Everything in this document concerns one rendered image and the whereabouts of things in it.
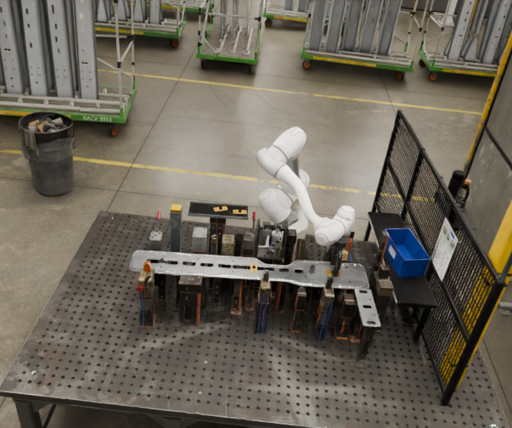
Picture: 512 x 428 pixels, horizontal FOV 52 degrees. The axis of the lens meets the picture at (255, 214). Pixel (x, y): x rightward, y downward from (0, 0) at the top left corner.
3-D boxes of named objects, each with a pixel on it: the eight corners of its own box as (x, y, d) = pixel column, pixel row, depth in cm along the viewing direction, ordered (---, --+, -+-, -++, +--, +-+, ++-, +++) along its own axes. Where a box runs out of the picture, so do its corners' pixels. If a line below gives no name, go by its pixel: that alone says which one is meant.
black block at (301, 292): (289, 335, 306) (295, 298, 290) (288, 322, 315) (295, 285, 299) (302, 336, 307) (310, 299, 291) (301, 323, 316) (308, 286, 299)
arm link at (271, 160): (273, 172, 297) (289, 156, 300) (250, 154, 303) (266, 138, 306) (275, 182, 310) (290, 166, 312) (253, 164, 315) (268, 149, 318)
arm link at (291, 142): (276, 193, 376) (296, 171, 380) (293, 207, 371) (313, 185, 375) (267, 141, 305) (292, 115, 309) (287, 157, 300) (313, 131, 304)
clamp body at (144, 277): (136, 330, 298) (134, 283, 278) (141, 312, 311) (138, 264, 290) (154, 332, 299) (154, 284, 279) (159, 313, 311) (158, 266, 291)
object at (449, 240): (441, 284, 287) (458, 239, 270) (430, 258, 306) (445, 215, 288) (445, 284, 287) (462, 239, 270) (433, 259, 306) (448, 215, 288)
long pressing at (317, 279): (126, 274, 293) (126, 273, 293) (133, 250, 312) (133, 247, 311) (370, 290, 301) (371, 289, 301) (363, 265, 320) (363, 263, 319)
